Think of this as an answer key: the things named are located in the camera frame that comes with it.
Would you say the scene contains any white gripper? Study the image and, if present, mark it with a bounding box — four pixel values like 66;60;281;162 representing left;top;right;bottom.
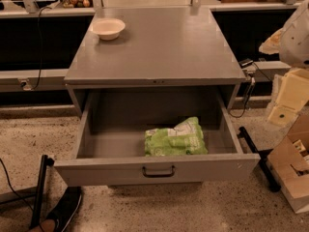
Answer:
259;29;309;127

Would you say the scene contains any green rice chip bag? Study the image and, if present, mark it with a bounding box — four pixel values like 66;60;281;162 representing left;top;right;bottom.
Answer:
145;117;208;157

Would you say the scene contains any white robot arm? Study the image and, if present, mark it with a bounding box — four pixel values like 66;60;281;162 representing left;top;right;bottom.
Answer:
259;0;309;126

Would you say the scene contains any grey open top drawer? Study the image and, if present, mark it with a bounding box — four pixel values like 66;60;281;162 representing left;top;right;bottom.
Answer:
55;87;260;186

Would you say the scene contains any brown cardboard box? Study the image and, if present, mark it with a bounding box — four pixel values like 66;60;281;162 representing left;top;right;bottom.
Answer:
267;115;309;214

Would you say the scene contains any black tripod leg right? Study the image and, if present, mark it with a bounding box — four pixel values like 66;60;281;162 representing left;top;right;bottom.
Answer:
237;126;282;193

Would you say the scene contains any black tripod leg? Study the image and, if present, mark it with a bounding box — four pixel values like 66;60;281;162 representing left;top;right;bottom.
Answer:
237;126;282;193
30;155;54;228

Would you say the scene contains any white paper bowl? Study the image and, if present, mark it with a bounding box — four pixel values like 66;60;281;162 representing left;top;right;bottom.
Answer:
92;18;126;41

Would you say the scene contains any black tripod leg left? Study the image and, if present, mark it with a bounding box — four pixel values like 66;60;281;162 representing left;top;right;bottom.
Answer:
30;155;54;228

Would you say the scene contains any black shoe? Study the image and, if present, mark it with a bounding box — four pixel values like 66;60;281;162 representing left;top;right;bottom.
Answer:
47;187;82;232

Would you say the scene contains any black drawer handle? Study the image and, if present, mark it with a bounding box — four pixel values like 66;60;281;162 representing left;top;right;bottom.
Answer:
142;165;176;178

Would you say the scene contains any black power cable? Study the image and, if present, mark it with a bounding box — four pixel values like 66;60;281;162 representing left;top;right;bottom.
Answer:
32;5;53;91

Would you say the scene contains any wall outlet with plug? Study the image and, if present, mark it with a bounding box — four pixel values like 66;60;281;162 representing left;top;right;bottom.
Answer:
18;78;32;91

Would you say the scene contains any black cable on floor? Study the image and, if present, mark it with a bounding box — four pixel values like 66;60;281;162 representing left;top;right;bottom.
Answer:
0;158;46;232

